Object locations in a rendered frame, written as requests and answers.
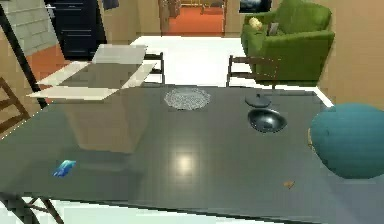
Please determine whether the dark grey glossy table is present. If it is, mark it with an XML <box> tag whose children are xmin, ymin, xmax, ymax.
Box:
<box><xmin>0</xmin><ymin>83</ymin><xmax>384</xmax><ymax>224</ymax></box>

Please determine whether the dark grey round lid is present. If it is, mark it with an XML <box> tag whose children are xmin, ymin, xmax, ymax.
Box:
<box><xmin>244</xmin><ymin>93</ymin><xmax>272</xmax><ymax>109</ymax></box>

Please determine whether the grey round woven mat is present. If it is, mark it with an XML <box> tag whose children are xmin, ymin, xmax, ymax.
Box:
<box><xmin>163</xmin><ymin>87</ymin><xmax>212</xmax><ymax>111</ymax></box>

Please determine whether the small blue object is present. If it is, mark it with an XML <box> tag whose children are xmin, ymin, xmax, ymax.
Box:
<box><xmin>52</xmin><ymin>159</ymin><xmax>77</xmax><ymax>178</ymax></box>

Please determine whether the teal round vase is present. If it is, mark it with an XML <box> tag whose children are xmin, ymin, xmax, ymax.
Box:
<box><xmin>309</xmin><ymin>102</ymin><xmax>384</xmax><ymax>180</ymax></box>

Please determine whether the black slanted pole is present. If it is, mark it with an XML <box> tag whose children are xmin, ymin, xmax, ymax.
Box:
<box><xmin>0</xmin><ymin>3</ymin><xmax>49</xmax><ymax>110</ymax></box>

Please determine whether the open cardboard box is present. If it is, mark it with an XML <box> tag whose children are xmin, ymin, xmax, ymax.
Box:
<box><xmin>26</xmin><ymin>43</ymin><xmax>158</xmax><ymax>155</ymax></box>

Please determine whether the black chest of drawers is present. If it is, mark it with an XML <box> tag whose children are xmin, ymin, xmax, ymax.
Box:
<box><xmin>44</xmin><ymin>0</ymin><xmax>108</xmax><ymax>62</ymax></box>

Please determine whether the black bowl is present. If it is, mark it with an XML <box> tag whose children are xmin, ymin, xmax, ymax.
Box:
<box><xmin>247</xmin><ymin>108</ymin><xmax>288</xmax><ymax>134</ymax></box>

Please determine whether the dark wooden chair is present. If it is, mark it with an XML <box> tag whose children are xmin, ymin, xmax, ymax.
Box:
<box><xmin>225</xmin><ymin>54</ymin><xmax>282</xmax><ymax>90</ymax></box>
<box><xmin>143</xmin><ymin>51</ymin><xmax>166</xmax><ymax>86</ymax></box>

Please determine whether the green armchair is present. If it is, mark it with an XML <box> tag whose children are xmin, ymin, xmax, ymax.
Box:
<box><xmin>240</xmin><ymin>0</ymin><xmax>336</xmax><ymax>86</ymax></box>

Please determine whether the brown wooden chair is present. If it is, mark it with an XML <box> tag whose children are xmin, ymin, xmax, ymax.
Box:
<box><xmin>0</xmin><ymin>77</ymin><xmax>32</xmax><ymax>136</ymax></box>

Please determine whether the dark framed picture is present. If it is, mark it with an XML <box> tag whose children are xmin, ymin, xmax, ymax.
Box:
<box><xmin>238</xmin><ymin>0</ymin><xmax>273</xmax><ymax>14</ymax></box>

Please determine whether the yellow round cushion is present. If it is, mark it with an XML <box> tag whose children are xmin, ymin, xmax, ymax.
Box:
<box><xmin>248</xmin><ymin>16</ymin><xmax>264</xmax><ymax>31</ymax></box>

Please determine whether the grey book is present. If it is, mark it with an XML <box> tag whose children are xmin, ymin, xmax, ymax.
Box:
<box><xmin>267</xmin><ymin>22</ymin><xmax>280</xmax><ymax>37</ymax></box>

